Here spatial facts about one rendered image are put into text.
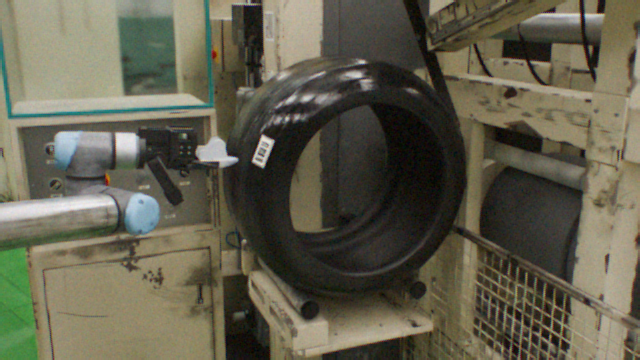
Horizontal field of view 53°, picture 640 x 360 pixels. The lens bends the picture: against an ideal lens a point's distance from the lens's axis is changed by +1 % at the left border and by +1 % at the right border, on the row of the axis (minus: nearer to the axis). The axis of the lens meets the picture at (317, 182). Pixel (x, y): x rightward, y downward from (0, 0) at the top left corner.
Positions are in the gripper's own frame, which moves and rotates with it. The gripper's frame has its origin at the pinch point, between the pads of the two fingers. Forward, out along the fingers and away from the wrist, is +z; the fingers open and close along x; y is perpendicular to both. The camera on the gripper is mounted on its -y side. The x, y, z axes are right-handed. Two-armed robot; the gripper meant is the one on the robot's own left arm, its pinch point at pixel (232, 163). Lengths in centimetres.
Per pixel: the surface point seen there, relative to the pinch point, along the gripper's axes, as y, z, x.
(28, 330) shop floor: -131, -46, 187
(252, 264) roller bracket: -33.9, 14.3, 23.9
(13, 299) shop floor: -132, -55, 228
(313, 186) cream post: -12.7, 31.1, 26.6
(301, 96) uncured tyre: 16.2, 11.4, -8.4
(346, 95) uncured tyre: 17.3, 20.3, -11.1
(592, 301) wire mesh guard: -17, 62, -45
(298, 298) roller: -30.0, 15.9, -6.8
